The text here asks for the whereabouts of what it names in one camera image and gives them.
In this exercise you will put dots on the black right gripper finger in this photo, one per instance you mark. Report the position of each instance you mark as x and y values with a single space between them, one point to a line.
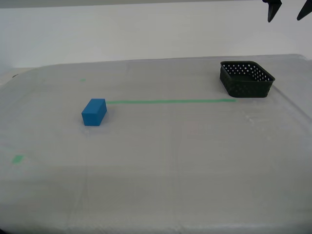
306 9
272 8

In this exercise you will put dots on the black perforated plastic basket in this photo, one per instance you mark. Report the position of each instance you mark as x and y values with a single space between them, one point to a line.
243 91

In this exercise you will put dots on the blue rectangular block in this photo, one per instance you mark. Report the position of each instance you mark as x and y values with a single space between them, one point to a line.
93 114

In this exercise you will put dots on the long green tape strip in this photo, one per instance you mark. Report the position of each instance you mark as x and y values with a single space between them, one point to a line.
170 101

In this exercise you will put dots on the white woven table cover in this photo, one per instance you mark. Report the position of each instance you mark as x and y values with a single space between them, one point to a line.
156 158

